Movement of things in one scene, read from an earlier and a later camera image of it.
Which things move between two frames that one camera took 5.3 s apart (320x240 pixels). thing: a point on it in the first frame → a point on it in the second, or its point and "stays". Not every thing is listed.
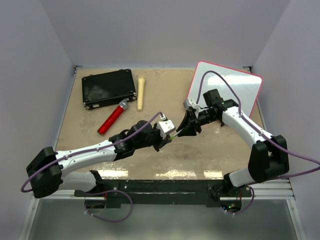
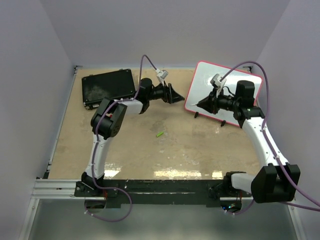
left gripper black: [161, 142] → [169, 95]
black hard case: [108, 88] stays
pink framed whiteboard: [247, 87] stays
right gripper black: [193, 127] → [210, 103]
